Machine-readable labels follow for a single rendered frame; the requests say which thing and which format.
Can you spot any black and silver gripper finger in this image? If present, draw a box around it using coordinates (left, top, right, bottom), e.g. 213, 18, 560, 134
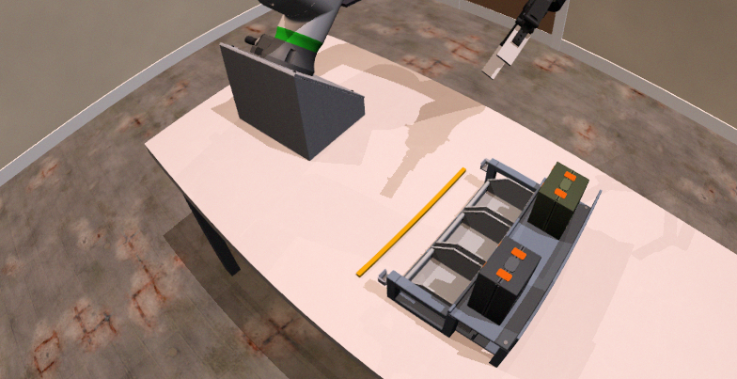
496, 0, 553, 66
482, 4, 526, 80

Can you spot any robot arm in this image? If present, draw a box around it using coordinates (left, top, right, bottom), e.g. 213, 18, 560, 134
244, 0, 343, 76

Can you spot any dark grey metal rack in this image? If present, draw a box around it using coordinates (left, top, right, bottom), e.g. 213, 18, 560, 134
377, 158, 602, 368

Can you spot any yellow bar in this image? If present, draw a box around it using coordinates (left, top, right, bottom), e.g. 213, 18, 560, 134
356, 167, 466, 277

